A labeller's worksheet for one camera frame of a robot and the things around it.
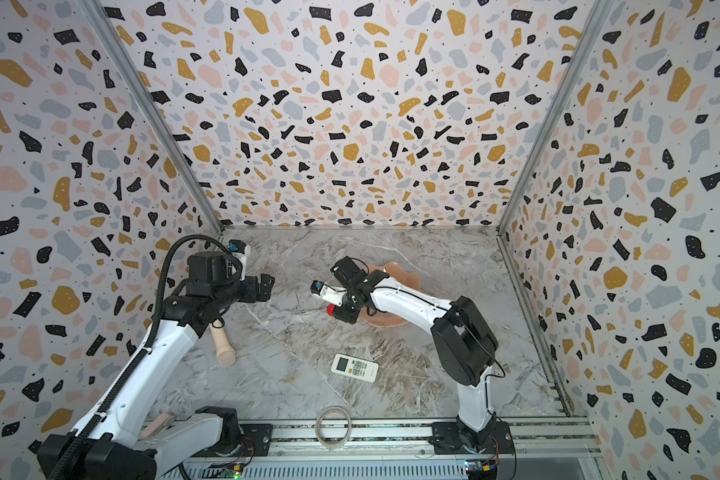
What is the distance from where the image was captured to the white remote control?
0.85 meters

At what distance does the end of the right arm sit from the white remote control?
5.7 inches

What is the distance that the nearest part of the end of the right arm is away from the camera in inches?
25.8
